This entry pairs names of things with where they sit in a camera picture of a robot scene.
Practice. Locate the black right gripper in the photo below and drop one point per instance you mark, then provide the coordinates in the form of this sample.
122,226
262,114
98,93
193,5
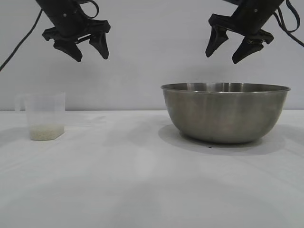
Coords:
251,16

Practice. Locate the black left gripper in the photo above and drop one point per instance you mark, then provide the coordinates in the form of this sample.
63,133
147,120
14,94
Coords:
64,21

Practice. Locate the stainless steel bowl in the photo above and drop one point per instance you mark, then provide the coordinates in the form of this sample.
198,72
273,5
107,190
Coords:
225,114

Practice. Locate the translucent plastic measuring cup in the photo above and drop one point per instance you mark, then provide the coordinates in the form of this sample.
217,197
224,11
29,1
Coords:
45,109

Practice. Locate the white rice grains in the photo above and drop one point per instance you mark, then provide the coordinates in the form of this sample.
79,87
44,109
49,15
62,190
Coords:
46,133

